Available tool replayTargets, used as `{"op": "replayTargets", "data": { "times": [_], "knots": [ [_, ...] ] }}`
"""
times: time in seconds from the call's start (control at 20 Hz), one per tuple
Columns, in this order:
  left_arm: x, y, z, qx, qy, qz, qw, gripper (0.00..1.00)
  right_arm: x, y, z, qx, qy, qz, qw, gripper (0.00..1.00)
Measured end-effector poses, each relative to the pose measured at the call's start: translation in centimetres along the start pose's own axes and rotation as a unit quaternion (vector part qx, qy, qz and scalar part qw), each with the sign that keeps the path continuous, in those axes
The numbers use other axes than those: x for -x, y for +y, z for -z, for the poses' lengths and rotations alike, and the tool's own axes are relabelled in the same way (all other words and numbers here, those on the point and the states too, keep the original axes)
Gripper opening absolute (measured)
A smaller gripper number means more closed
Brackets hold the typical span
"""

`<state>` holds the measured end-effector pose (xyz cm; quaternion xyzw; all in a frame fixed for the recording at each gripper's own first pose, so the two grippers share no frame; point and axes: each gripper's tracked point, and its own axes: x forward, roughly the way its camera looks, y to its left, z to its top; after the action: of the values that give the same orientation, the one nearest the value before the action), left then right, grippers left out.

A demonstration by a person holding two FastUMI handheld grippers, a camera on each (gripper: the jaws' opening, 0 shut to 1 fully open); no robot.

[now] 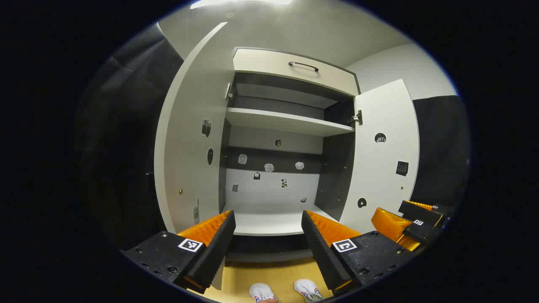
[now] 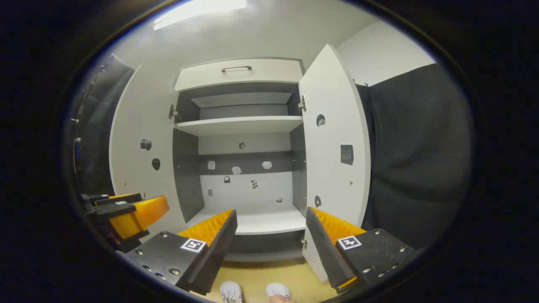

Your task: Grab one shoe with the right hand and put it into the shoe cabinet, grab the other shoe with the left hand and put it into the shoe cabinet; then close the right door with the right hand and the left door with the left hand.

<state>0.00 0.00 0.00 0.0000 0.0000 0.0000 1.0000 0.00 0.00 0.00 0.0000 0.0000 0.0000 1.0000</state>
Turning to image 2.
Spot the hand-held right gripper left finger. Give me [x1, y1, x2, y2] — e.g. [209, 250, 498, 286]
[125, 208, 238, 296]

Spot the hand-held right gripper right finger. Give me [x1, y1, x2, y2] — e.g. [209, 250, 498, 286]
[305, 206, 418, 295]

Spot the white canvas shoe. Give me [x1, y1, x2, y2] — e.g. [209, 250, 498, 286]
[219, 281, 244, 303]
[265, 283, 292, 300]

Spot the white shoe cabinet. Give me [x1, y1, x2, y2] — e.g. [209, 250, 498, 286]
[171, 57, 308, 263]

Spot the white shoe cabinet door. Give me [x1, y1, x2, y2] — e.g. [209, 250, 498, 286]
[298, 44, 371, 283]
[109, 64, 188, 242]

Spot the white cabinet shelf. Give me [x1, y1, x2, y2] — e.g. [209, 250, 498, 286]
[175, 116, 304, 136]

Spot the white cabinet drawer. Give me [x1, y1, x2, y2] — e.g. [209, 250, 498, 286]
[174, 58, 304, 92]

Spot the black backdrop cloth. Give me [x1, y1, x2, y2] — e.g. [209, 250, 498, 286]
[69, 54, 135, 196]
[355, 63, 474, 251]

